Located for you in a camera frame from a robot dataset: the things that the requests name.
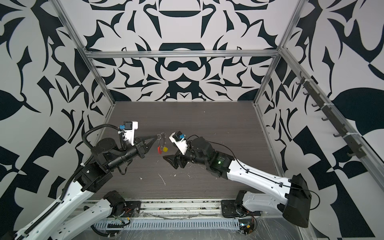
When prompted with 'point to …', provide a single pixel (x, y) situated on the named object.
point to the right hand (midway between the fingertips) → (169, 150)
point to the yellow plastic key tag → (165, 149)
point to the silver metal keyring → (160, 136)
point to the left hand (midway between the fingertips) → (157, 134)
